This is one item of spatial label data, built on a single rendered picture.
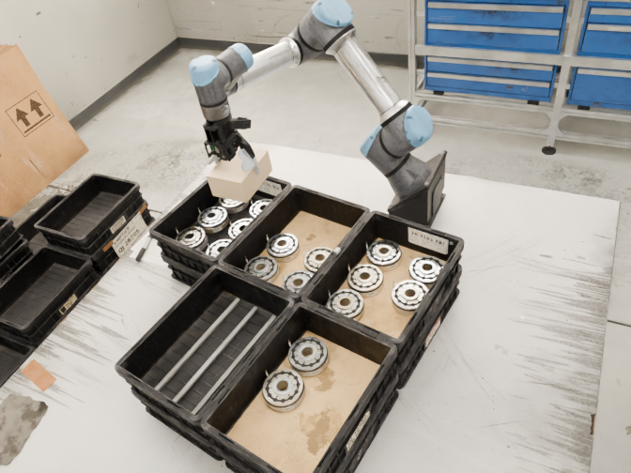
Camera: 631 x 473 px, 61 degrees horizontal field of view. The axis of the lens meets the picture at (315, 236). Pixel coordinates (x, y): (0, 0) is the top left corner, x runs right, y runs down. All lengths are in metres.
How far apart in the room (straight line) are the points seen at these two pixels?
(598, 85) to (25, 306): 2.99
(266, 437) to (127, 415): 0.48
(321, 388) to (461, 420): 0.37
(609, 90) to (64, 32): 3.60
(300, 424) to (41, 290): 1.63
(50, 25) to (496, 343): 3.73
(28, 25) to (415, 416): 3.67
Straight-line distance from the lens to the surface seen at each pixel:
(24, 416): 1.82
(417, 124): 1.69
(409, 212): 1.86
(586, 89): 3.28
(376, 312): 1.50
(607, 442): 2.34
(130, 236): 2.65
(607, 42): 3.16
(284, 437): 1.34
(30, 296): 2.68
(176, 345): 1.57
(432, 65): 3.35
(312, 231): 1.75
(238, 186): 1.54
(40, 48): 4.40
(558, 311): 1.72
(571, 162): 3.44
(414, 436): 1.46
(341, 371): 1.40
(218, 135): 1.50
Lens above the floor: 2.02
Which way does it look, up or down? 44 degrees down
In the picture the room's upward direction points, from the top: 11 degrees counter-clockwise
